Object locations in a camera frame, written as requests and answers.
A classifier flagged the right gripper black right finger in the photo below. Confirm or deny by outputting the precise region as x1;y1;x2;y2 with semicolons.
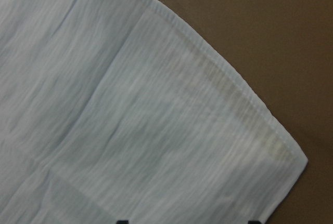
248;220;261;224

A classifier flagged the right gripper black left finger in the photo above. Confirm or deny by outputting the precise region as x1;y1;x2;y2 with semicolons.
116;219;130;224

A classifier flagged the light blue button shirt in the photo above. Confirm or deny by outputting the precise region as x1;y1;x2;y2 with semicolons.
1;0;308;223

